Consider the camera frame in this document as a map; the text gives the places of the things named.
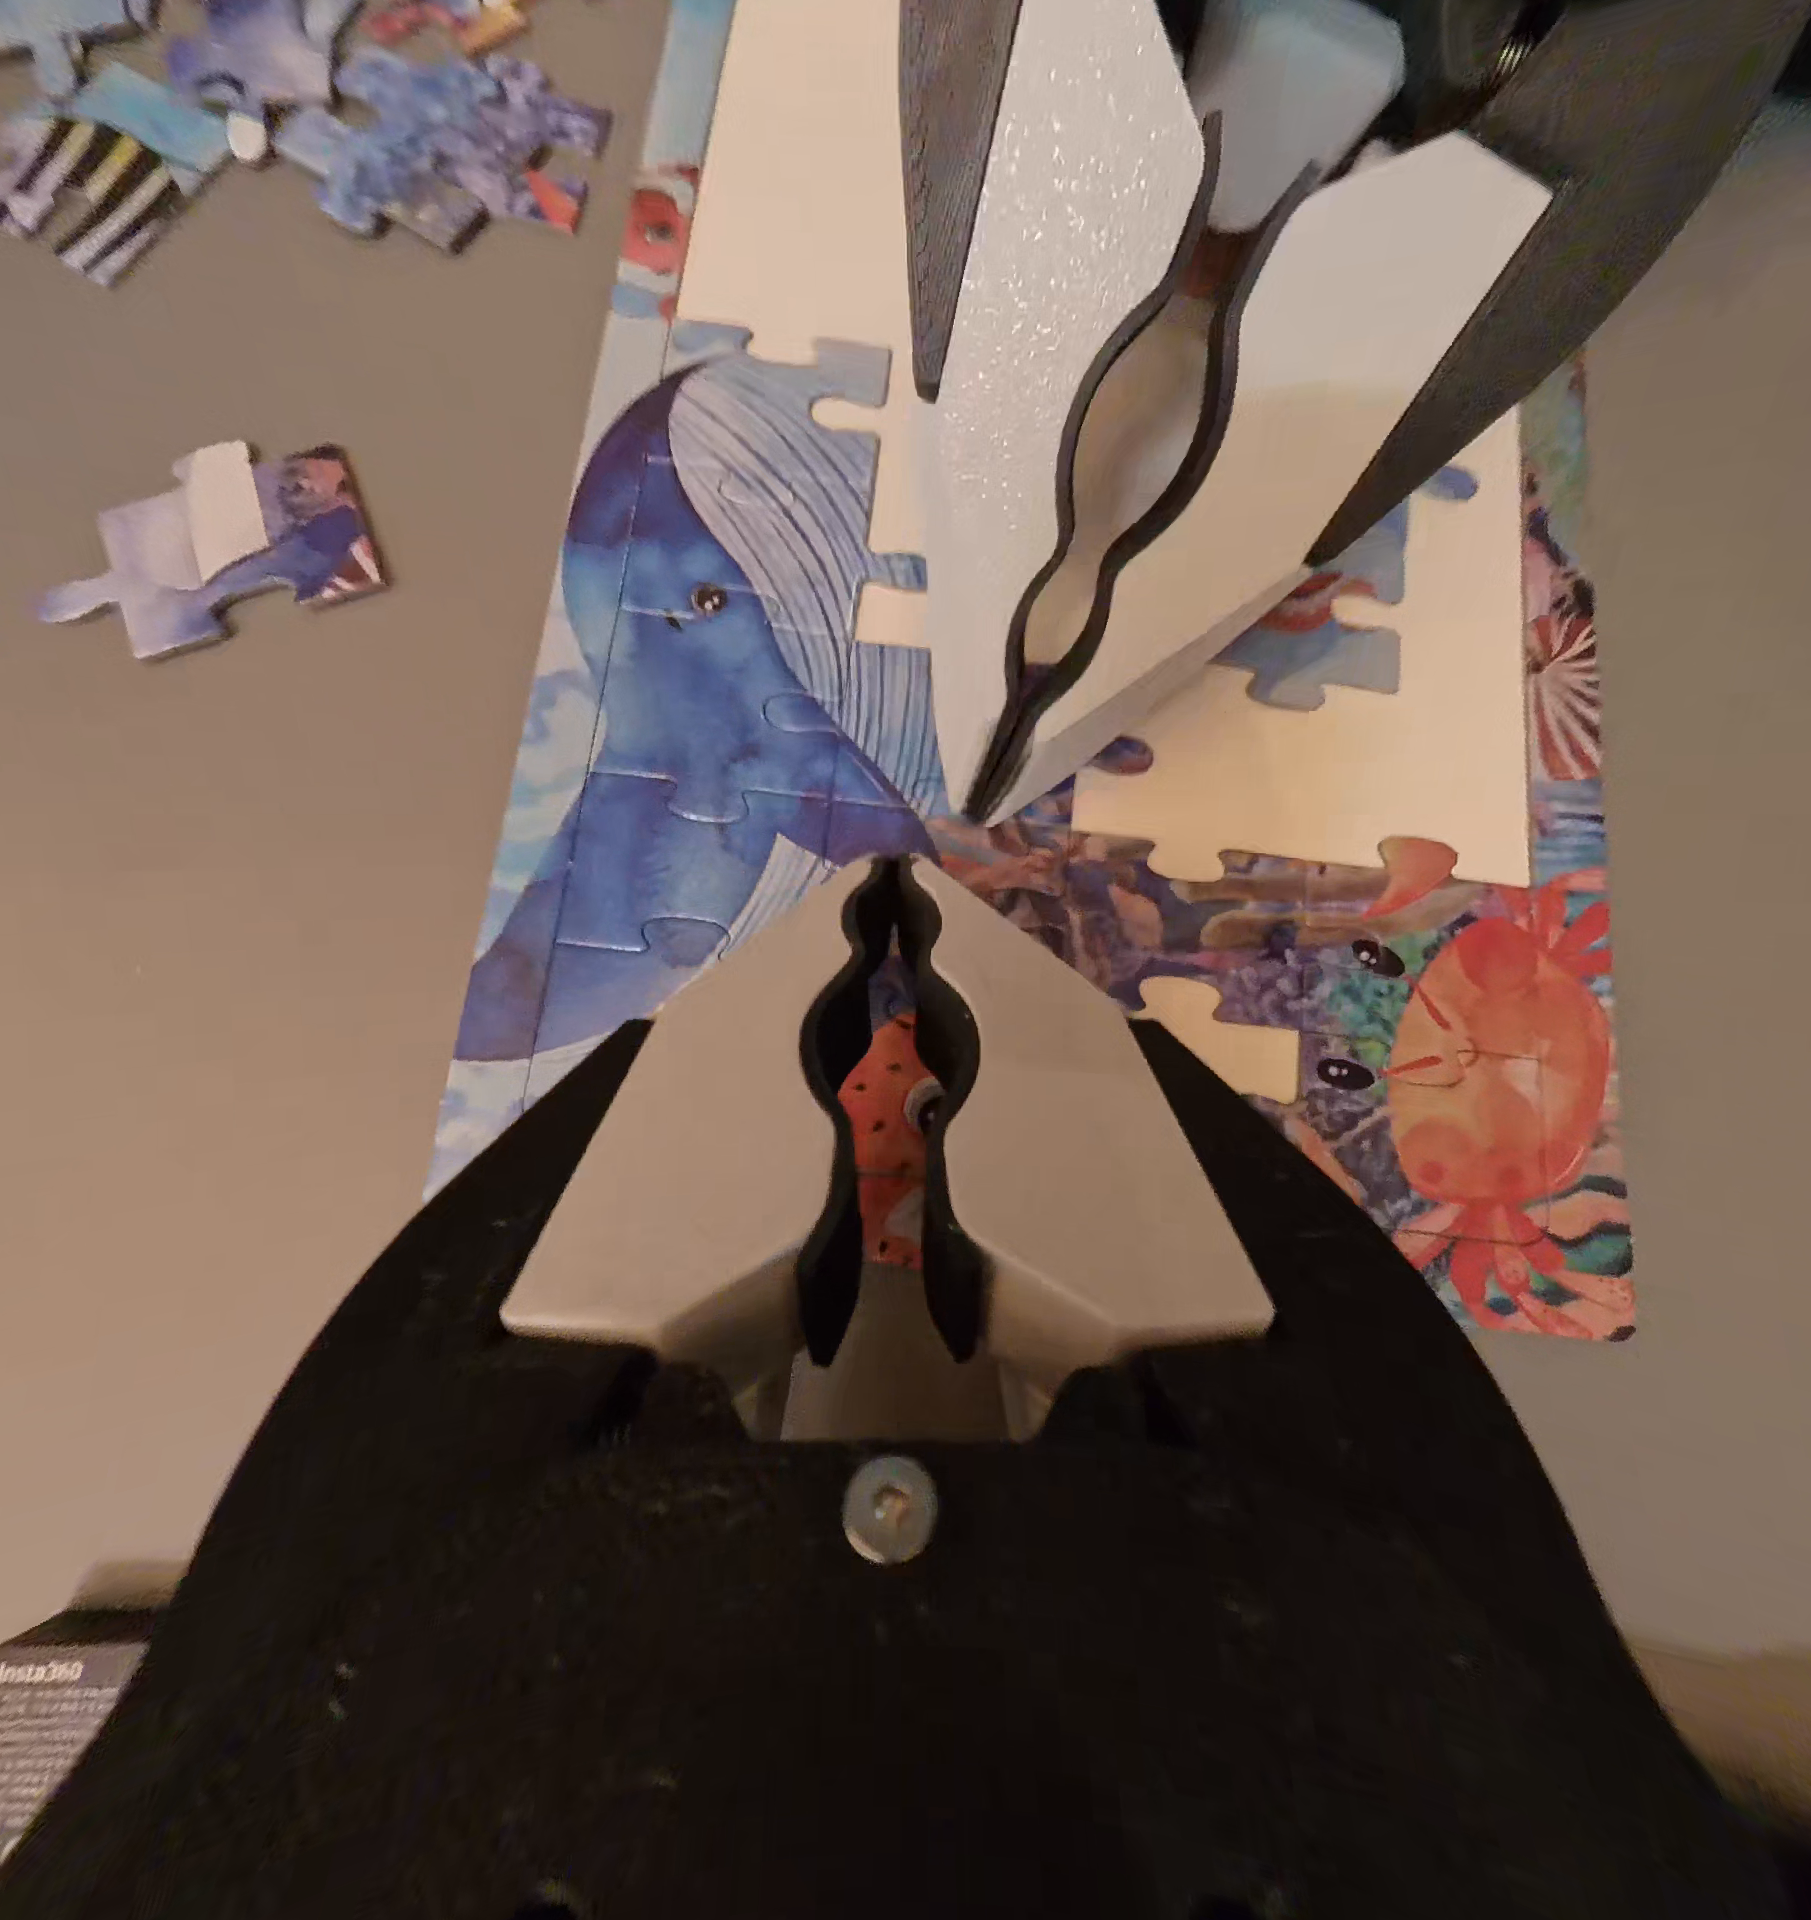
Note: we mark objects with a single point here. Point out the white patch blue puzzle piece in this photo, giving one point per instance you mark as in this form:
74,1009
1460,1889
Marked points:
215,546

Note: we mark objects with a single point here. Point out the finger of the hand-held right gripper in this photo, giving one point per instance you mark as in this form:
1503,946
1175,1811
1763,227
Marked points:
1368,330
1054,226

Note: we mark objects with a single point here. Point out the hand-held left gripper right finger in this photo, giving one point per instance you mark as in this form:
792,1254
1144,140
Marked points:
1099,1185

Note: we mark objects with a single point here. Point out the pile of loose puzzle pieces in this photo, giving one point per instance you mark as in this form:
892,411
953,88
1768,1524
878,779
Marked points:
440,136

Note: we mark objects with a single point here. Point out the ocean jigsaw puzzle board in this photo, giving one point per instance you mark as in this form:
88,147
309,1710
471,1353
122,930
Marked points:
665,721

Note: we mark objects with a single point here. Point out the black camera battery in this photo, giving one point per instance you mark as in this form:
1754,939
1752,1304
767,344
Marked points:
51,1755

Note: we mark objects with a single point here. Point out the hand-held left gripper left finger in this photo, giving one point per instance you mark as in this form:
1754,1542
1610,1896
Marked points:
680,1185

